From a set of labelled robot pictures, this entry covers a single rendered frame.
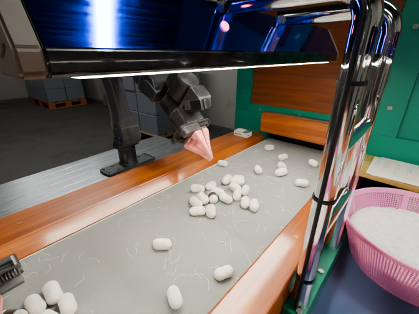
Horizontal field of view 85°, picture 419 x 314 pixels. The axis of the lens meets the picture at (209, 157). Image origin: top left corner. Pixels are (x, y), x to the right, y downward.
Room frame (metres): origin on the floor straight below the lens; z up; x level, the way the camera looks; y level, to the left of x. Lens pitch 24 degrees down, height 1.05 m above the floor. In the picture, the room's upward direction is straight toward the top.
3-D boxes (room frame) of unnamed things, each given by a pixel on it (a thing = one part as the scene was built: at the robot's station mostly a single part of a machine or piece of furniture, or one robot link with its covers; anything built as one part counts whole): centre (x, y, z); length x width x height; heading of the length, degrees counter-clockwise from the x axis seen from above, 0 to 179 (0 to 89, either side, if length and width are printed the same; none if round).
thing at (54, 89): (5.51, 3.56, 0.60); 1.15 x 0.77 x 1.19; 51
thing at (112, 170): (0.79, 0.31, 0.71); 0.20 x 0.07 x 0.08; 141
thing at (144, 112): (3.32, 0.83, 0.57); 1.10 x 0.73 x 1.14; 51
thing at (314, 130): (0.76, -0.32, 0.83); 0.30 x 0.06 x 0.07; 48
